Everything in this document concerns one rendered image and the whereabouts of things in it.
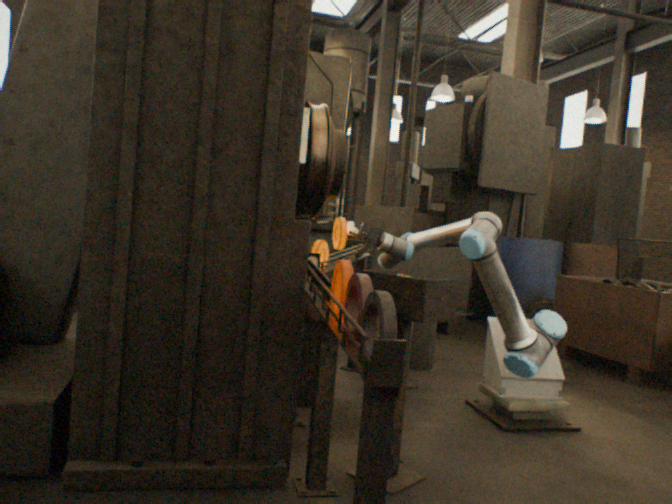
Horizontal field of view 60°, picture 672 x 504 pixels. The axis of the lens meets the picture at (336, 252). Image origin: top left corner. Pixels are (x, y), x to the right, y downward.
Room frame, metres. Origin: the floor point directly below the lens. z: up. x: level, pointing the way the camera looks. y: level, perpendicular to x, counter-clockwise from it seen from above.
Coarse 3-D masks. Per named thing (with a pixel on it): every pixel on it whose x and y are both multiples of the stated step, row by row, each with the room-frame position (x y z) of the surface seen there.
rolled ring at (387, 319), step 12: (372, 300) 1.33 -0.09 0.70; (384, 300) 1.28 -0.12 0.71; (372, 312) 1.38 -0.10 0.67; (384, 312) 1.26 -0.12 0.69; (372, 324) 1.39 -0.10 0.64; (384, 324) 1.24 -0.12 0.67; (396, 324) 1.25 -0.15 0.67; (372, 336) 1.38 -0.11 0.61; (384, 336) 1.24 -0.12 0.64; (396, 336) 1.25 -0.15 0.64
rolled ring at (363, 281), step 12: (360, 276) 1.48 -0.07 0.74; (348, 288) 1.56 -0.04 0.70; (360, 288) 1.44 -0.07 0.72; (372, 288) 1.45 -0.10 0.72; (348, 300) 1.56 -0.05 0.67; (360, 300) 1.43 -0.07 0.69; (348, 312) 1.56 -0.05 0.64; (360, 312) 1.42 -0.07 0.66; (348, 324) 1.53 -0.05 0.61; (360, 324) 1.42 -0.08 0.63
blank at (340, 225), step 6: (336, 222) 2.71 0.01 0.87; (342, 222) 2.65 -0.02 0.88; (336, 228) 2.72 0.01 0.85; (342, 228) 2.63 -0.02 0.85; (336, 234) 2.73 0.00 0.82; (342, 234) 2.63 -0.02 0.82; (336, 240) 2.69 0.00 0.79; (342, 240) 2.63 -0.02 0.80; (336, 246) 2.68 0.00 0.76; (342, 246) 2.65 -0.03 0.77
